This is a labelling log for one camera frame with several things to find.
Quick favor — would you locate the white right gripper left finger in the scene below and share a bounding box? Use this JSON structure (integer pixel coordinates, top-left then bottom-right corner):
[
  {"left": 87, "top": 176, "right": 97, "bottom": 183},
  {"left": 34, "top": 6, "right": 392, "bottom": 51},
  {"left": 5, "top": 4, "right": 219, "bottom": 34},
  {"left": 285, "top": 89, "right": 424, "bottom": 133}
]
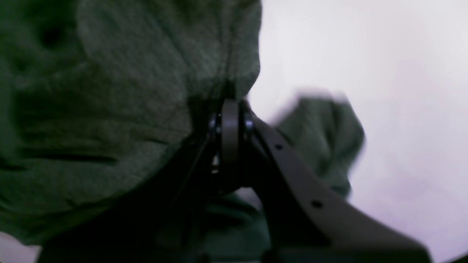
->
[{"left": 37, "top": 99, "right": 232, "bottom": 263}]

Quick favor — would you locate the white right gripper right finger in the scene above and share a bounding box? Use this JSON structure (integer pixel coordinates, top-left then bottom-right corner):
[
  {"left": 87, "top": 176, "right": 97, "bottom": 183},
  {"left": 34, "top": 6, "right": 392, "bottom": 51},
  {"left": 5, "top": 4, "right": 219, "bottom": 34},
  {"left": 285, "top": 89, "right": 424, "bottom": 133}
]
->
[{"left": 239, "top": 101, "right": 431, "bottom": 263}]

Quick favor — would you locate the dark green t-shirt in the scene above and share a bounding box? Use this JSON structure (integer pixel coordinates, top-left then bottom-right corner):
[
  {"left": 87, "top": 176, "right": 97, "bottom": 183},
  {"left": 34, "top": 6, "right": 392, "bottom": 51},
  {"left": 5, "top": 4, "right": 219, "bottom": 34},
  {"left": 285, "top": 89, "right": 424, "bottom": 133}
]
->
[{"left": 0, "top": 0, "right": 366, "bottom": 263}]

